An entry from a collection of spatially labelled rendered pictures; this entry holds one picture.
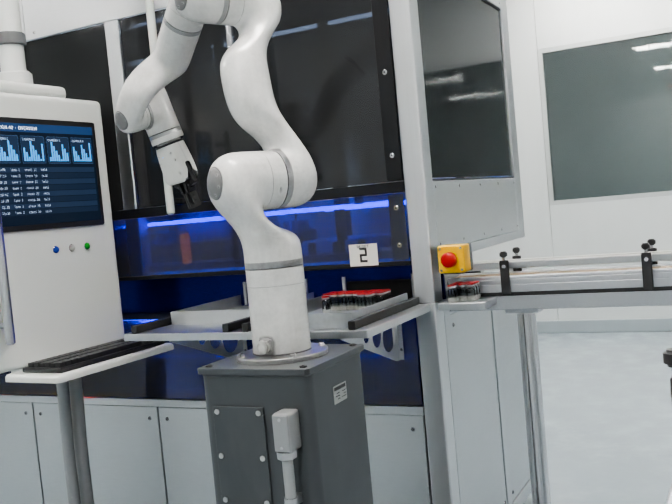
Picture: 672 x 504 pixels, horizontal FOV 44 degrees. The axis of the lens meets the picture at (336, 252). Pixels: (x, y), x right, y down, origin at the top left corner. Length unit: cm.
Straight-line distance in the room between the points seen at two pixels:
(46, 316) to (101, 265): 26
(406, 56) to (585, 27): 468
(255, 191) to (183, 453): 128
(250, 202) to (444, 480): 104
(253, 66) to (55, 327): 109
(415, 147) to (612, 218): 462
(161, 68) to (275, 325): 71
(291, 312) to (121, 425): 130
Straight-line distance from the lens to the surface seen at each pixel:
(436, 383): 225
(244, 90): 171
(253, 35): 177
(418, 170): 219
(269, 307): 166
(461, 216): 245
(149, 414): 277
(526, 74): 689
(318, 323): 193
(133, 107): 205
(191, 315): 226
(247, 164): 163
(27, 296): 242
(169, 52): 202
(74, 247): 253
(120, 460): 290
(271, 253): 165
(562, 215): 679
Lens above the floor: 115
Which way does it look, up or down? 3 degrees down
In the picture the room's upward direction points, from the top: 5 degrees counter-clockwise
